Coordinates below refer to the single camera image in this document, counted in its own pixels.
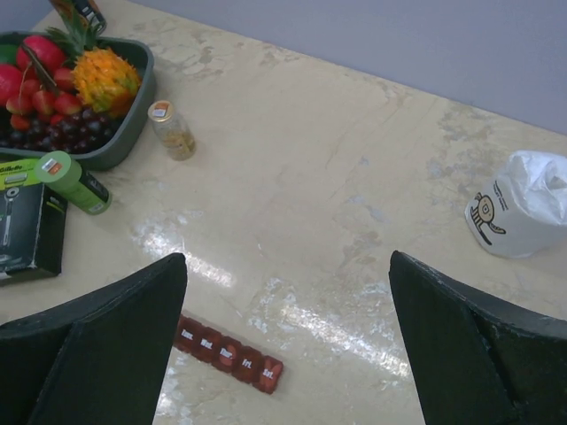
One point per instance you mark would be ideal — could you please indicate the dark grape bunch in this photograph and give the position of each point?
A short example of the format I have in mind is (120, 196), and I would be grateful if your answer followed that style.
(81, 132)

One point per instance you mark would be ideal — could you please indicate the black razor box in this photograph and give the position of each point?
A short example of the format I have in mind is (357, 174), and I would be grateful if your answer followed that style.
(33, 221)

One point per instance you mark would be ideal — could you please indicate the clear pill bottle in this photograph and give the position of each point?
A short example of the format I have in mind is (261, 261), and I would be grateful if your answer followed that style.
(172, 130)

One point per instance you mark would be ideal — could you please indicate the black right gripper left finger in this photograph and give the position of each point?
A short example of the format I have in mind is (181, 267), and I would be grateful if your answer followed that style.
(98, 359)

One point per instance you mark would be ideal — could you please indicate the green cylindrical can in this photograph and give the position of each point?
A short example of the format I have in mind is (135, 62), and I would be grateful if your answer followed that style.
(63, 174)

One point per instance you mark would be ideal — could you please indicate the green lime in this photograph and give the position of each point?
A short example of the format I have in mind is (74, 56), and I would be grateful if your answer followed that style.
(8, 54)

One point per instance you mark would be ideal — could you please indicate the red apple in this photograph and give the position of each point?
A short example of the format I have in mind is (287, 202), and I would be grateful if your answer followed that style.
(50, 55)
(10, 81)

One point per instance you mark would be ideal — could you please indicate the orange horned melon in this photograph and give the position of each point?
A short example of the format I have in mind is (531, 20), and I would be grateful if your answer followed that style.
(106, 82)

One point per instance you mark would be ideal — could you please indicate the tin can with fruit label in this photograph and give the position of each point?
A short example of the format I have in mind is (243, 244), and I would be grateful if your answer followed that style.
(86, 11)

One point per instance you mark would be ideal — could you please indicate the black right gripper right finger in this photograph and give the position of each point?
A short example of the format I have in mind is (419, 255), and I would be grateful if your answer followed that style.
(476, 358)

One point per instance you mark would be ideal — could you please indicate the white paper roll pack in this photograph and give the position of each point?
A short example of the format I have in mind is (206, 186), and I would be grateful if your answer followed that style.
(522, 209)

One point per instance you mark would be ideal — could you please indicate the red weekly pill organizer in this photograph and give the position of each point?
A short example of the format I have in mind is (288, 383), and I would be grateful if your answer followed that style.
(226, 354)

